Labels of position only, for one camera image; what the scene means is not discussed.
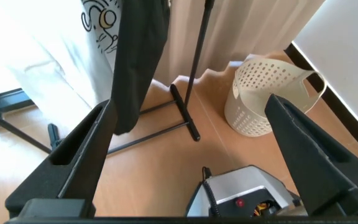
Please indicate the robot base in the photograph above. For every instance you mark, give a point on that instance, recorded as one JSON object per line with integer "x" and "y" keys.
{"x": 244, "y": 186}

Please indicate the black clothes rack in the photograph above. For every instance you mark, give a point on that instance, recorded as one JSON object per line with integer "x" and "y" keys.
{"x": 185, "y": 109}

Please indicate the beige curtain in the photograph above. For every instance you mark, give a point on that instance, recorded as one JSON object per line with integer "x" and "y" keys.
{"x": 244, "y": 28}

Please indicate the black garment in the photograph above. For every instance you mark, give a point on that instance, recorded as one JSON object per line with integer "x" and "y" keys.
{"x": 141, "y": 62}

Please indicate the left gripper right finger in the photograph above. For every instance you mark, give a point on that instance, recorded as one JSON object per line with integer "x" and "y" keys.
{"x": 322, "y": 174}

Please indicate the white garment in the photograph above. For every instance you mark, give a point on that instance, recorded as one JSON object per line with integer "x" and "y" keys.
{"x": 42, "y": 56}

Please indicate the white laundry basket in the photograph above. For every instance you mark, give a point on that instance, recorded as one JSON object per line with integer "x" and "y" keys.
{"x": 253, "y": 93}

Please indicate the window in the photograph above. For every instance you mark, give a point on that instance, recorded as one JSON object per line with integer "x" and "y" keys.
{"x": 8, "y": 99}

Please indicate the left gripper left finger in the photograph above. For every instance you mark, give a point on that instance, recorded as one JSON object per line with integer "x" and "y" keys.
{"x": 73, "y": 174}

